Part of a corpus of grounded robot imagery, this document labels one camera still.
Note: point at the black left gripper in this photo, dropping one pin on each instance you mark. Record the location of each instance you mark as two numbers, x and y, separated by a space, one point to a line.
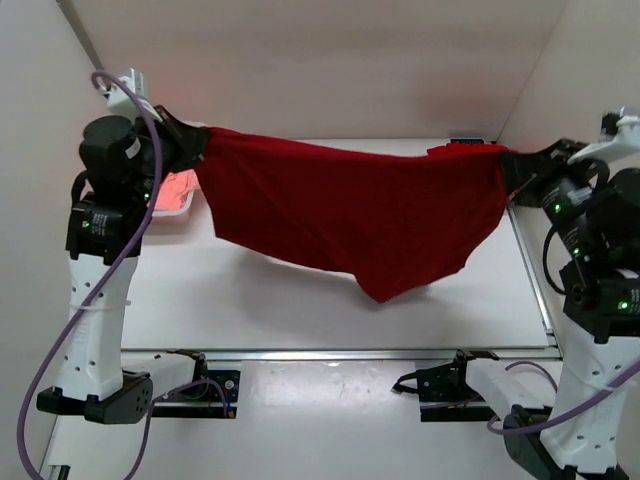
167 138

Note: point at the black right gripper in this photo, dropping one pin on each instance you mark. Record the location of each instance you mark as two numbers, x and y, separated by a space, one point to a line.
542 167

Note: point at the dark red t-shirt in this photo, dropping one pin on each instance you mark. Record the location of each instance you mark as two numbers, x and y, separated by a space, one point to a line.
395 223

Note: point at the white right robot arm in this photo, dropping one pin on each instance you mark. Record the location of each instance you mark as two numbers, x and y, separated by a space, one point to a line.
595 214

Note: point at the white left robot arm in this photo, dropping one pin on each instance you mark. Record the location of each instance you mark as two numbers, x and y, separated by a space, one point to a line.
110 201

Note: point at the pink crumpled t-shirt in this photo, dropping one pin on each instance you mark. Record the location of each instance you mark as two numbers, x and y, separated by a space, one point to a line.
174 188

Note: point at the white perforated plastic basket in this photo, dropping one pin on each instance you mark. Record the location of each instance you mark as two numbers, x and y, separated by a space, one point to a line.
178 215

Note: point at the bright red folded t-shirt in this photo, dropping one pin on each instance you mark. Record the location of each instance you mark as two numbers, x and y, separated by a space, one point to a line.
459 148

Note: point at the dark blue object at wall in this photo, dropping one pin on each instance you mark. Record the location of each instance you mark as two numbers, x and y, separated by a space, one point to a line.
467 141

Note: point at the aluminium table edge rail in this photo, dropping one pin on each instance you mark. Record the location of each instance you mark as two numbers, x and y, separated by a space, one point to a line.
527 256

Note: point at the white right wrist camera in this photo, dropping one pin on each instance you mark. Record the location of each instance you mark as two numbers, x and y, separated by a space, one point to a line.
619 138

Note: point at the aluminium front rail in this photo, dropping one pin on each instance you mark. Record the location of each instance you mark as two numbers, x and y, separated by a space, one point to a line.
411 354

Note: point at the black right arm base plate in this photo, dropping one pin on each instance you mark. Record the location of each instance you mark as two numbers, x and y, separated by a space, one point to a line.
443 395

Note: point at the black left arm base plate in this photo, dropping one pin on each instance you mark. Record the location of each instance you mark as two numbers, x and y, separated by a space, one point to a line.
205 401

